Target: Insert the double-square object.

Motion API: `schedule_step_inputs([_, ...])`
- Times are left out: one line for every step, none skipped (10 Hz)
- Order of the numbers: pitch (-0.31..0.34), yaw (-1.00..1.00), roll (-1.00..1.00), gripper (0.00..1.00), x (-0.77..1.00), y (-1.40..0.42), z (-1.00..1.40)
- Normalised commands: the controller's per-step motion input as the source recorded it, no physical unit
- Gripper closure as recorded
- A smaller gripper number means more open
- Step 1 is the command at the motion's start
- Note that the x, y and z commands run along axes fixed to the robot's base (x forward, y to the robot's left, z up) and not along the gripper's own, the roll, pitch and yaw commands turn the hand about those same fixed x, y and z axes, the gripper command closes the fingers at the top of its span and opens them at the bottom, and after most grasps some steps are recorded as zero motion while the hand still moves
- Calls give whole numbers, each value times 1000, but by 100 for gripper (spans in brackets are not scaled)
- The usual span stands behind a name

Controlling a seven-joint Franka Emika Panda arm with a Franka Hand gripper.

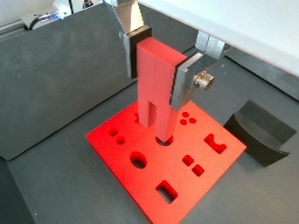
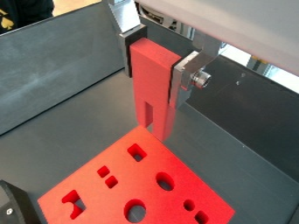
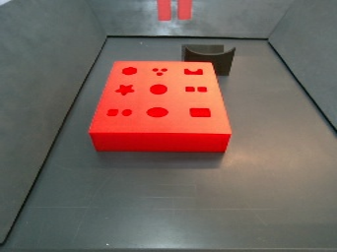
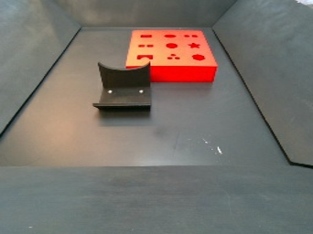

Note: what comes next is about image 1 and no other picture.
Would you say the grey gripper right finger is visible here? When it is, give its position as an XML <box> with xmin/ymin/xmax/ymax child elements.
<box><xmin>170</xmin><ymin>31</ymin><xmax>228</xmax><ymax>110</ymax></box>

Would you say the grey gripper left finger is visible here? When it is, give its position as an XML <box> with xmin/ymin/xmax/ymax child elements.
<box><xmin>115</xmin><ymin>0</ymin><xmax>152</xmax><ymax>79</ymax></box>

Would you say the red double-square peg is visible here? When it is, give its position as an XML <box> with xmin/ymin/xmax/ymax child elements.
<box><xmin>136</xmin><ymin>38</ymin><xmax>186</xmax><ymax>142</ymax></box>

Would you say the dark grey upright panel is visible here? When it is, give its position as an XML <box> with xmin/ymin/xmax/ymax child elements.
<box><xmin>0</xmin><ymin>4</ymin><xmax>132</xmax><ymax>160</ymax></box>

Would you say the black curved foam block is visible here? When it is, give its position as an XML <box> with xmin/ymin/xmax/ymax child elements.
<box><xmin>224</xmin><ymin>100</ymin><xmax>297</xmax><ymax>167</ymax></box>

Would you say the red shape-sorting board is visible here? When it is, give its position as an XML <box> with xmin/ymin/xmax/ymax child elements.
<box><xmin>87</xmin><ymin>102</ymin><xmax>246</xmax><ymax>224</ymax></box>

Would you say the aluminium frame with cables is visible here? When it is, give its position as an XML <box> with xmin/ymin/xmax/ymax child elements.
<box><xmin>0</xmin><ymin>0</ymin><xmax>106</xmax><ymax>37</ymax></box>

